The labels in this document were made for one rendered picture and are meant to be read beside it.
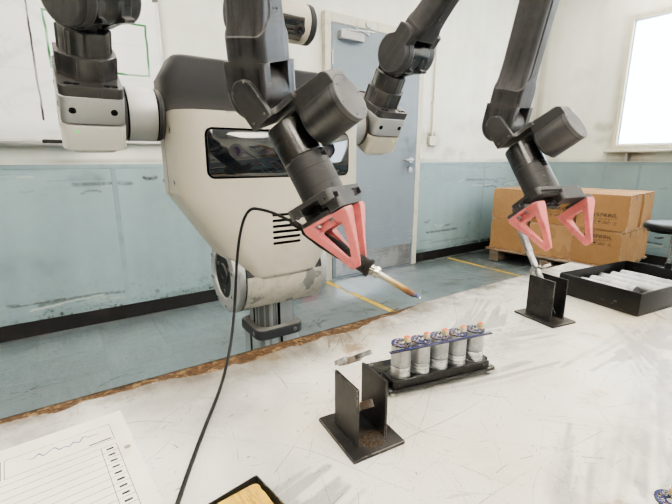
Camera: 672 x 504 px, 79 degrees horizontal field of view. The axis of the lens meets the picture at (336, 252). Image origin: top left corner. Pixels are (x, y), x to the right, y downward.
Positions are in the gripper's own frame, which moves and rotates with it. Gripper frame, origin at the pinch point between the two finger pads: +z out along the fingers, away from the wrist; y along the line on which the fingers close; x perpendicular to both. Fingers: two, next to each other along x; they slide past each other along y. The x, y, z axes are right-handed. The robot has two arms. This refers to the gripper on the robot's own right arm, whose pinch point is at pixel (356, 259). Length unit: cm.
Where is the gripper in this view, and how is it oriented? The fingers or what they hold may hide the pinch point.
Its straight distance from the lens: 52.6
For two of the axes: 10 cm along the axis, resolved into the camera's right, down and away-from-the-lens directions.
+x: -8.0, 4.1, 4.4
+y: 3.9, -2.1, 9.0
